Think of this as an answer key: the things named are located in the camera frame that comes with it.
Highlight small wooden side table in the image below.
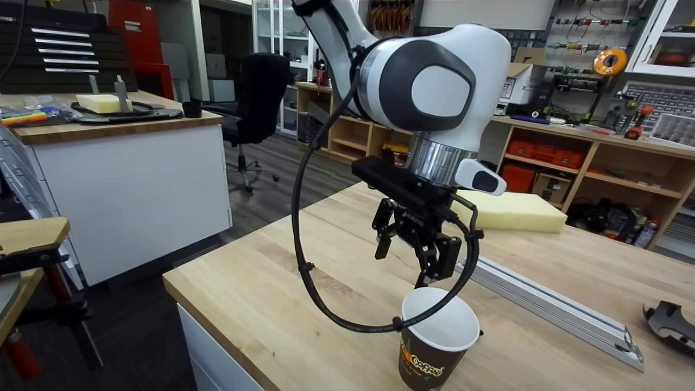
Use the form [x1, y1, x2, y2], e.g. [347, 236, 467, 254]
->
[0, 218, 104, 381]

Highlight black metal bracket tool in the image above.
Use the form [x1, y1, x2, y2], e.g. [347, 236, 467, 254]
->
[644, 302, 695, 357]

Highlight orange filament spool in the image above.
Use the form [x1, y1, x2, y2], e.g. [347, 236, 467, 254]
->
[594, 48, 627, 75]

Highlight black tool chest drawers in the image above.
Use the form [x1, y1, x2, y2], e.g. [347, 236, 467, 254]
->
[0, 0, 138, 94]

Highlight red storage bins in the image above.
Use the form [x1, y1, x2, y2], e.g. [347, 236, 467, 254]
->
[506, 138, 585, 170]

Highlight wooden shelving workbench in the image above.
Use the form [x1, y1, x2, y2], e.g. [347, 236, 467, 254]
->
[294, 80, 695, 251]

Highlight yellow foam block on table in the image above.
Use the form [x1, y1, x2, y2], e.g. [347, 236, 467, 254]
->
[461, 191, 568, 233]

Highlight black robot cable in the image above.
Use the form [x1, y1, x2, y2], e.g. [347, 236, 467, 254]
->
[290, 84, 486, 334]

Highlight black office chair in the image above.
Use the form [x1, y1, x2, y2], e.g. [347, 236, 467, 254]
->
[220, 52, 292, 194]

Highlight white cabinet workbench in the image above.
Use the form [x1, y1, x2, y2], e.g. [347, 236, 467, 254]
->
[2, 91, 233, 284]

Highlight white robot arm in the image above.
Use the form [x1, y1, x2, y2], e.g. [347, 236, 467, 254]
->
[292, 0, 511, 281]

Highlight white cardboard box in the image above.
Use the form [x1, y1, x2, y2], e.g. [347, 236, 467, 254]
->
[500, 63, 546, 104]

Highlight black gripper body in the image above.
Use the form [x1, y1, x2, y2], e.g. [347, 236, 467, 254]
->
[353, 157, 452, 248]

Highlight yellow foam on left bench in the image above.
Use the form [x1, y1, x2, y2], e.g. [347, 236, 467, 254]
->
[76, 94, 132, 115]

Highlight brown paper coffee cup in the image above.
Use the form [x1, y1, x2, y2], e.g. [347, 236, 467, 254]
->
[397, 296, 482, 391]

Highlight aluminium extrusion rail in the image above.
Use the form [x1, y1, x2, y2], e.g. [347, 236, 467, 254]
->
[471, 259, 646, 371]

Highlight red tool cabinet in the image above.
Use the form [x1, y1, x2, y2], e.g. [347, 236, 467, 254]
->
[108, 0, 173, 98]

